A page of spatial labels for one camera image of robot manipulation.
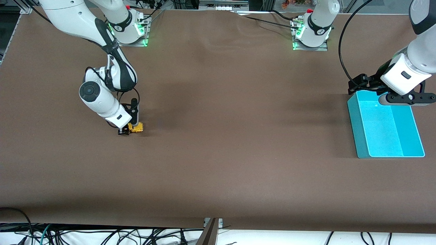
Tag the yellow beetle toy car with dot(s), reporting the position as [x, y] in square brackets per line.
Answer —
[137, 128]

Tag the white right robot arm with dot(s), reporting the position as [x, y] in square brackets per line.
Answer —
[68, 17]

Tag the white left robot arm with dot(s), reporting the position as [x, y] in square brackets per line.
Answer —
[318, 23]

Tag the teal plastic bin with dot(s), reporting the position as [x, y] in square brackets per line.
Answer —
[385, 136]

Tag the brown table cover mat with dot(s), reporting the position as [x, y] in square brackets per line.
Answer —
[218, 153]

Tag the orange background items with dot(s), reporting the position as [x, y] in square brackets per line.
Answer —
[293, 2]

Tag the grey background device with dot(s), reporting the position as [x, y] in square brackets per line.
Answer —
[223, 4]

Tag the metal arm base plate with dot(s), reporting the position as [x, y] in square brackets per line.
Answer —
[136, 44]
[310, 49]

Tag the metal table edge bracket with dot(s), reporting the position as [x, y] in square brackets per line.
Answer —
[209, 235]

